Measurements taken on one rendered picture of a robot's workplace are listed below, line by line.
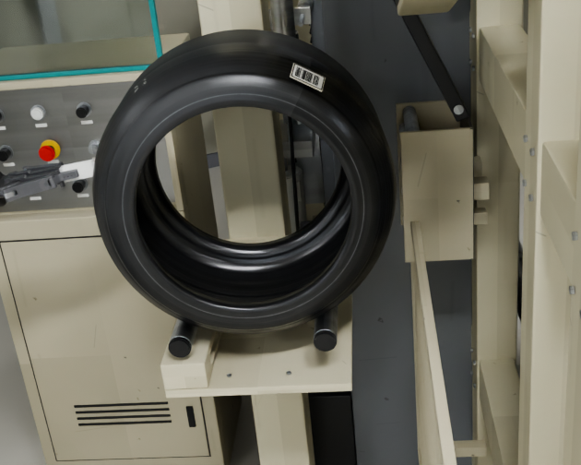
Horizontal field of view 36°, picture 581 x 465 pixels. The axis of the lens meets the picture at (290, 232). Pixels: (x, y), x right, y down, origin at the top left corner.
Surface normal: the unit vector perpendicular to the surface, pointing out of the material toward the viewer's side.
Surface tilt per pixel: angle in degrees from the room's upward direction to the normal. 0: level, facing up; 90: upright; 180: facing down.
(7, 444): 0
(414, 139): 90
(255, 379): 0
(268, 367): 0
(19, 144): 90
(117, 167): 83
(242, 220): 90
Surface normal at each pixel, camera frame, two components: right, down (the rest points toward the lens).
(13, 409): -0.09, -0.90
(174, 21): 0.37, 0.37
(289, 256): -0.06, 0.24
